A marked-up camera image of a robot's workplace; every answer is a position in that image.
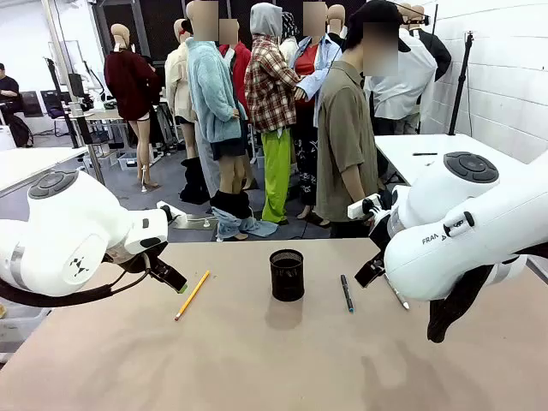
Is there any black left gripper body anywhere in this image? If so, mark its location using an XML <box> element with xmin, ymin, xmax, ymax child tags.
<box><xmin>104</xmin><ymin>241</ymin><xmax>172</xmax><ymax>276</ymax></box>

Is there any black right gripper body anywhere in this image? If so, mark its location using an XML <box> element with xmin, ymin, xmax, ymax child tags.
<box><xmin>367</xmin><ymin>210</ymin><xmax>393</xmax><ymax>261</ymax></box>

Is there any black marker with blue tip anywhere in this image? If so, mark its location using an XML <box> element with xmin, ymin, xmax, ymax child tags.
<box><xmin>340</xmin><ymin>274</ymin><xmax>355</xmax><ymax>314</ymax></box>

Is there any yellow pencil with pink eraser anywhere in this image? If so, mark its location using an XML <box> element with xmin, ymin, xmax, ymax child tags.
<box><xmin>173</xmin><ymin>270</ymin><xmax>211</xmax><ymax>322</ymax></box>

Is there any person's right forearm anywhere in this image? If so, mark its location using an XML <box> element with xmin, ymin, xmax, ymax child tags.
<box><xmin>341</xmin><ymin>164</ymin><xmax>371</xmax><ymax>206</ymax></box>

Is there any black mesh pen holder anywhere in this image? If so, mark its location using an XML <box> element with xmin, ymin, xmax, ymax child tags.
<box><xmin>269</xmin><ymin>249</ymin><xmax>306</xmax><ymax>302</ymax></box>

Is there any person in olive shirt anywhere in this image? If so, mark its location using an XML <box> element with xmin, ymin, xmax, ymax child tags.
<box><xmin>315</xmin><ymin>0</ymin><xmax>412</xmax><ymax>239</ymax></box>

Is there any large white table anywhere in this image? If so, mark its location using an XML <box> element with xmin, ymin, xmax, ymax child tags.
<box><xmin>373</xmin><ymin>133</ymin><xmax>548</xmax><ymax>190</ymax></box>

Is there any white storage crate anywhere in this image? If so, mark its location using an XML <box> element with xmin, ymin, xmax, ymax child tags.
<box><xmin>0</xmin><ymin>298</ymin><xmax>53</xmax><ymax>357</ymax></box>

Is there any white side table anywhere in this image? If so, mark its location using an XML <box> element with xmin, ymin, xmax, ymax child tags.
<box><xmin>0</xmin><ymin>146</ymin><xmax>89</xmax><ymax>196</ymax></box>

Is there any background work desk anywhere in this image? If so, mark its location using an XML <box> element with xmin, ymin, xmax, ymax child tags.
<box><xmin>63</xmin><ymin>97</ymin><xmax>172</xmax><ymax>173</ymax></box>

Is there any black tripod stand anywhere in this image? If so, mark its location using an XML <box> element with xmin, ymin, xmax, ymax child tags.
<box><xmin>447</xmin><ymin>31</ymin><xmax>477</xmax><ymax>136</ymax></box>

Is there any black office chair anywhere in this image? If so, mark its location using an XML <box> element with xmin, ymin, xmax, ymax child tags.
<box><xmin>39</xmin><ymin>88</ymin><xmax>73</xmax><ymax>138</ymax></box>

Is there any black backpack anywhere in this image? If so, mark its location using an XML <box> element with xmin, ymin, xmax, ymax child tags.
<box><xmin>7</xmin><ymin>114</ymin><xmax>35</xmax><ymax>149</ymax></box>

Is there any mannequin in blue shirt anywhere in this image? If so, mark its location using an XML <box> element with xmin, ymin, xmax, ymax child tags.
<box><xmin>292</xmin><ymin>0</ymin><xmax>344</xmax><ymax>228</ymax></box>

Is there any mannequin in maroon sweater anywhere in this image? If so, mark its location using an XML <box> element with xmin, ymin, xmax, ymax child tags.
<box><xmin>103</xmin><ymin>23</ymin><xmax>162</xmax><ymax>194</ymax></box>

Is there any mannequin in light blue fleece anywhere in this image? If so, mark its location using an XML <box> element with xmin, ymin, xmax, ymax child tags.
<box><xmin>185</xmin><ymin>0</ymin><xmax>259</xmax><ymax>241</ymax></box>

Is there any mannequin in plaid hooded shirt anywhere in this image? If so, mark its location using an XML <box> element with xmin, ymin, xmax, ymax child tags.
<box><xmin>243</xmin><ymin>3</ymin><xmax>301</xmax><ymax>225</ymax></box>

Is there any mannequin in cream jacket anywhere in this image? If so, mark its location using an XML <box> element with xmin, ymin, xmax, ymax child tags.
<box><xmin>164</xmin><ymin>18</ymin><xmax>199</xmax><ymax>205</ymax></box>

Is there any mannequin in black jacket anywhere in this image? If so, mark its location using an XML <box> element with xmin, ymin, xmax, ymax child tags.
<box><xmin>409</xmin><ymin>3</ymin><xmax>453</xmax><ymax>86</ymax></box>

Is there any seated person in black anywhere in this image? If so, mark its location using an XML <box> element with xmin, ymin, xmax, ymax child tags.
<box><xmin>0</xmin><ymin>63</ymin><xmax>22</xmax><ymax>117</ymax></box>

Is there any mannequin in red jacket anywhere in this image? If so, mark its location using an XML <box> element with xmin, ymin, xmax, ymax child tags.
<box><xmin>217</xmin><ymin>18</ymin><xmax>254</xmax><ymax>190</ymax></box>

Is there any mannequin with patterned scarf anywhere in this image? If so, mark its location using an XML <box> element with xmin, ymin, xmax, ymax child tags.
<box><xmin>279</xmin><ymin>11</ymin><xmax>301</xmax><ymax>65</ymax></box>

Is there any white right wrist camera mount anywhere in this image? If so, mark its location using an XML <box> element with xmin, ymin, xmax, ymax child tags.
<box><xmin>347</xmin><ymin>193</ymin><xmax>382</xmax><ymax>220</ymax></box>

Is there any black left arm cable sleeve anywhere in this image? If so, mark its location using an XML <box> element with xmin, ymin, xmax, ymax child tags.
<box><xmin>0</xmin><ymin>255</ymin><xmax>152</xmax><ymax>308</ymax></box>

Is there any black arm cable sleeve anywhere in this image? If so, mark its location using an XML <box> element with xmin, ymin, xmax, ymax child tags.
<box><xmin>0</xmin><ymin>255</ymin><xmax>152</xmax><ymax>308</ymax></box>
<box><xmin>426</xmin><ymin>255</ymin><xmax>528</xmax><ymax>343</ymax></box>

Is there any black right arm cable sleeve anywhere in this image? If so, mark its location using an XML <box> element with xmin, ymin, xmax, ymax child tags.
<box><xmin>426</xmin><ymin>255</ymin><xmax>528</xmax><ymax>343</ymax></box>

